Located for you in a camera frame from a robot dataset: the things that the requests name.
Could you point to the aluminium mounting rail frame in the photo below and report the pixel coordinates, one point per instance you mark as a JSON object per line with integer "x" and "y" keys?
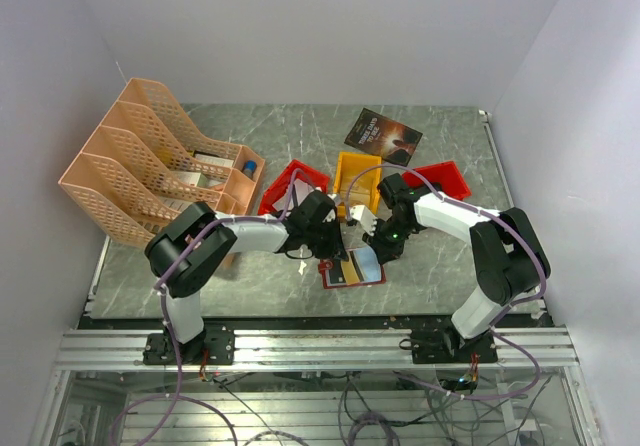
{"x": 330, "y": 381}

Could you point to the white credit card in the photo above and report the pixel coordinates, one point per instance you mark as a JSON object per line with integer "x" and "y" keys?
{"x": 302, "y": 188}

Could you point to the black credit card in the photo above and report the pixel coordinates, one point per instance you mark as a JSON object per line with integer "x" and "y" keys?
{"x": 335, "y": 275}

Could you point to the gold credit card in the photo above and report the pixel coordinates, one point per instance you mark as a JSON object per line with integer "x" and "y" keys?
{"x": 351, "y": 271}

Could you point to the dark booklet three days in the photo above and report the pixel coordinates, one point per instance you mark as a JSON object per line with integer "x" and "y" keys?
{"x": 378, "y": 135}

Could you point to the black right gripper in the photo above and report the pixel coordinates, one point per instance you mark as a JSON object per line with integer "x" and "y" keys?
{"x": 383, "y": 252}

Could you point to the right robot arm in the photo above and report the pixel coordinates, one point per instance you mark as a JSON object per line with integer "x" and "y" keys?
{"x": 508, "y": 258}

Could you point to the yellow plastic bin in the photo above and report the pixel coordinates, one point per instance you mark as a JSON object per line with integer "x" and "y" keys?
{"x": 358, "y": 175}

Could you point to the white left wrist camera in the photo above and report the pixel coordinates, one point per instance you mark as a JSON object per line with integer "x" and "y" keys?
{"x": 338, "y": 202}

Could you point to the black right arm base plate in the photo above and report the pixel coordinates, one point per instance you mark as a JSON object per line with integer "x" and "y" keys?
{"x": 436, "y": 341}

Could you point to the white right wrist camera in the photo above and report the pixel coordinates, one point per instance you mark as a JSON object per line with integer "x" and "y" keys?
{"x": 361, "y": 215}

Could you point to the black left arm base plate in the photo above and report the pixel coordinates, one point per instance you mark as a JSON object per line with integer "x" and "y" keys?
{"x": 215, "y": 347}

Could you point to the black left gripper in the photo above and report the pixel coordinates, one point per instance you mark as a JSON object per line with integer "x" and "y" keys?
{"x": 336, "y": 248}

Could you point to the red plastic bin with cards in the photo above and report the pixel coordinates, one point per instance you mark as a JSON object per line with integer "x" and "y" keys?
{"x": 274, "y": 196}

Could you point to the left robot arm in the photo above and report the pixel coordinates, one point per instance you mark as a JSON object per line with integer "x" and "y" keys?
{"x": 187, "y": 252}

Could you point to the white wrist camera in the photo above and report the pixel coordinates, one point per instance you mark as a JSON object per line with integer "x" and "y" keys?
{"x": 361, "y": 215}
{"x": 338, "y": 202}

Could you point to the red leather card holder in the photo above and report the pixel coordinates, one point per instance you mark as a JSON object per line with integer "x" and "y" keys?
{"x": 361, "y": 268}

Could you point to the blue capped bottle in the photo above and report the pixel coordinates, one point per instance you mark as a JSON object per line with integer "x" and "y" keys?
{"x": 249, "y": 168}

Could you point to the peach plastic desk organizer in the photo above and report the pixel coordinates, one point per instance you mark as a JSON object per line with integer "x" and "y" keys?
{"x": 147, "y": 160}

